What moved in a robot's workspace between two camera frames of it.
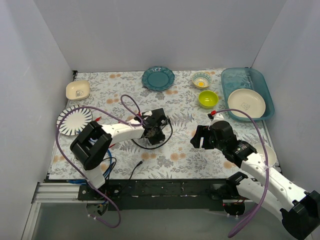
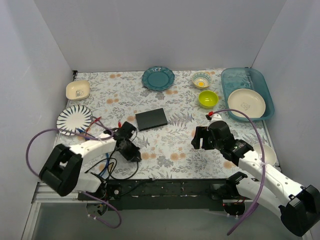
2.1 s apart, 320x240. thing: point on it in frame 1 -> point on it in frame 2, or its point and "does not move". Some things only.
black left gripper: x=160 y=127 -> x=130 y=152
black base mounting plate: x=160 y=194 does not move
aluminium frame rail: x=47 y=192 does not move
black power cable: x=142 y=146 -> x=118 y=178
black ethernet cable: x=140 y=162 -> x=108 y=172
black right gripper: x=203 y=136 does not move
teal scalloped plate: x=158 y=78 does not move
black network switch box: x=158 y=115 does not move
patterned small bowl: x=201 y=80 does not move
